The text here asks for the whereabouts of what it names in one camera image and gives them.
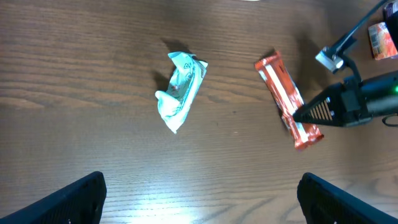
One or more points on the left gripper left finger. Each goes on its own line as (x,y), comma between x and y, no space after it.
(79,202)

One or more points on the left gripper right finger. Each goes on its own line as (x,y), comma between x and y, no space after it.
(323,202)

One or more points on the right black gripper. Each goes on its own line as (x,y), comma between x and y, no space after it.
(327,108)

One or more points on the red brown snack wrapper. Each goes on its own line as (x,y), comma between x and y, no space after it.
(288,99)

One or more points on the orange pocket tissue pack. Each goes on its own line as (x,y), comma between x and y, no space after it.
(381,42)

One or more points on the green wet wipes pack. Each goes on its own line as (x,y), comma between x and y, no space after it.
(174,104)

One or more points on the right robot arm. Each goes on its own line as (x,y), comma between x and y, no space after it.
(380,92)

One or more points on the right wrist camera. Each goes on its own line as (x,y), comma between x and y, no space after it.
(330,61)

